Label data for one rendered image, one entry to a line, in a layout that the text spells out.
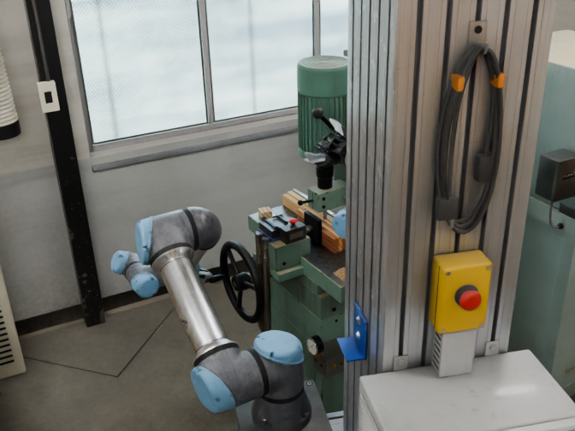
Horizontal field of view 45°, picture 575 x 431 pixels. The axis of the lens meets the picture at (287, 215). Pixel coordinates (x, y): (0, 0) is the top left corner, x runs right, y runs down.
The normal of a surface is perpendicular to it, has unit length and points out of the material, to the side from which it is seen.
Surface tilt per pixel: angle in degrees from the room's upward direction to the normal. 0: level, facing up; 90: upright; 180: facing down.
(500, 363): 0
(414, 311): 90
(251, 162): 90
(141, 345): 0
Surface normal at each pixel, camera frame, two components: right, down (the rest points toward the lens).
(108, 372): -0.03, -0.89
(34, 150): 0.45, 0.39
